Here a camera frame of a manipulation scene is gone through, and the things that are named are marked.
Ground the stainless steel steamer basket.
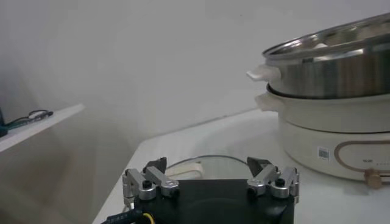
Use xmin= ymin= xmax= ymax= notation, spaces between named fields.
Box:
xmin=246 ymin=12 xmax=390 ymax=100

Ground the cream electric cooking pot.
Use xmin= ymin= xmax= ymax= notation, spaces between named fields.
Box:
xmin=254 ymin=85 xmax=390 ymax=189

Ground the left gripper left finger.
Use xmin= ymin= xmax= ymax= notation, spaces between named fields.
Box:
xmin=121 ymin=156 xmax=180 ymax=203

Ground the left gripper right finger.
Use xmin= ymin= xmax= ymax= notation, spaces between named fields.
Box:
xmin=246 ymin=156 xmax=301 ymax=200

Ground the white side table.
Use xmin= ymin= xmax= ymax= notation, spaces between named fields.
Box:
xmin=0 ymin=103 xmax=86 ymax=153

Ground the glass lid with cream handle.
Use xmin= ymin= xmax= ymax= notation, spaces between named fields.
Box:
xmin=166 ymin=154 xmax=249 ymax=181

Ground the black cable loop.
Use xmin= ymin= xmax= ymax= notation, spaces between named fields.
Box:
xmin=27 ymin=109 xmax=54 ymax=120

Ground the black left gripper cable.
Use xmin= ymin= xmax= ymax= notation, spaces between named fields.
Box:
xmin=102 ymin=209 xmax=156 ymax=224

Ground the green handled tool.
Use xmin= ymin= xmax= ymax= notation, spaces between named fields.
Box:
xmin=0 ymin=106 xmax=31 ymax=138

